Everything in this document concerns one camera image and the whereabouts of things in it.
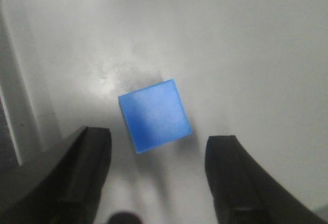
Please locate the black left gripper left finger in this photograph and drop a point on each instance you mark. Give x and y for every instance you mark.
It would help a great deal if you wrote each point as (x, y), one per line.
(61, 185)

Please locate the blue cube block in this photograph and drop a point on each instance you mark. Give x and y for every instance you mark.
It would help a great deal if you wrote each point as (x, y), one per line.
(154, 116)

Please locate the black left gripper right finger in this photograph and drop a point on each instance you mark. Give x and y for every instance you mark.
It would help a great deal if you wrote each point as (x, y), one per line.
(243, 192)

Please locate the grey metal tray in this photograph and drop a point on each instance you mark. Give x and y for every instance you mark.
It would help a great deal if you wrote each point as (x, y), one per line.
(256, 69)

